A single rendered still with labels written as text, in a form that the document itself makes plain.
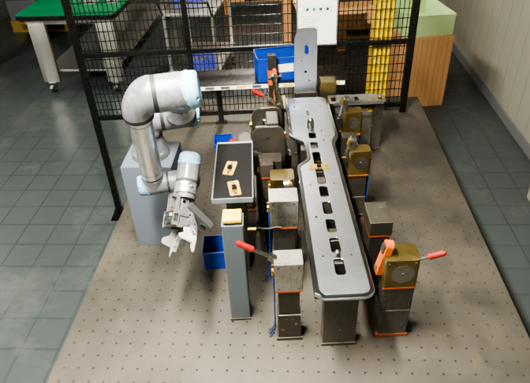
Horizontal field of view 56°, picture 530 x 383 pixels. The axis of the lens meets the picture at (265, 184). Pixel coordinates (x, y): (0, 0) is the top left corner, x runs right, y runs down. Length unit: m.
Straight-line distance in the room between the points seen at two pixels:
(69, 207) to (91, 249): 0.53
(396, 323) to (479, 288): 0.43
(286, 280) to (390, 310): 0.38
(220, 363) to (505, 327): 0.99
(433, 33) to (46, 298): 3.59
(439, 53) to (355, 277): 3.37
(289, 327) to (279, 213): 0.39
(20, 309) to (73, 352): 1.30
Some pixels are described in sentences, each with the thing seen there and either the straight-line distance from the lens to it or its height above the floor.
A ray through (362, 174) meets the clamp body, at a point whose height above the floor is 0.93.
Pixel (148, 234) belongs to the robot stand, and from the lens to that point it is 2.21.
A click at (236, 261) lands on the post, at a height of 0.99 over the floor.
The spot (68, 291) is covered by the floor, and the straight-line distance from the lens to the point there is 3.20.
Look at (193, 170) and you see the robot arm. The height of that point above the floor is 1.22.
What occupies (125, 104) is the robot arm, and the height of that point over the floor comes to 1.50.
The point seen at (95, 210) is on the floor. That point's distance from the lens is 3.75.
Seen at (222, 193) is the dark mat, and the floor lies 1.16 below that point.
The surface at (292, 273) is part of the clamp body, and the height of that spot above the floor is 1.03.
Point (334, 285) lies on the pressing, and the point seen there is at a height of 1.00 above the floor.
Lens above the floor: 2.15
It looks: 35 degrees down
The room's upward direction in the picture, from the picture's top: 3 degrees counter-clockwise
